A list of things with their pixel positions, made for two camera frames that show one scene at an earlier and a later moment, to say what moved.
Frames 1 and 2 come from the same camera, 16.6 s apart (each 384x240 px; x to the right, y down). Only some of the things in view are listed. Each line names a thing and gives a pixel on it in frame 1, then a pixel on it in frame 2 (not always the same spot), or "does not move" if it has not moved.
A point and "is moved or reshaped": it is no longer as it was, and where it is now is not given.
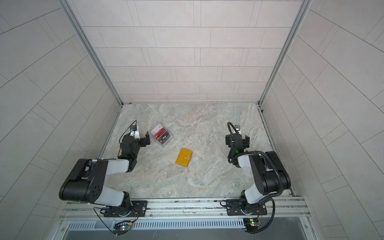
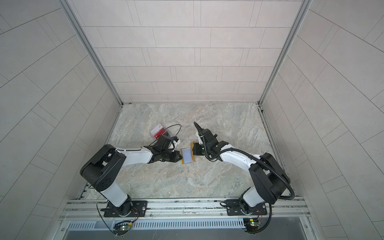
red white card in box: (158, 131) does not move
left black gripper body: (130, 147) to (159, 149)
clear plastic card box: (161, 135) does not move
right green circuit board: (251, 224) does not move
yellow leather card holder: (184, 157) is moved or reshaped
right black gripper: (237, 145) to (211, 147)
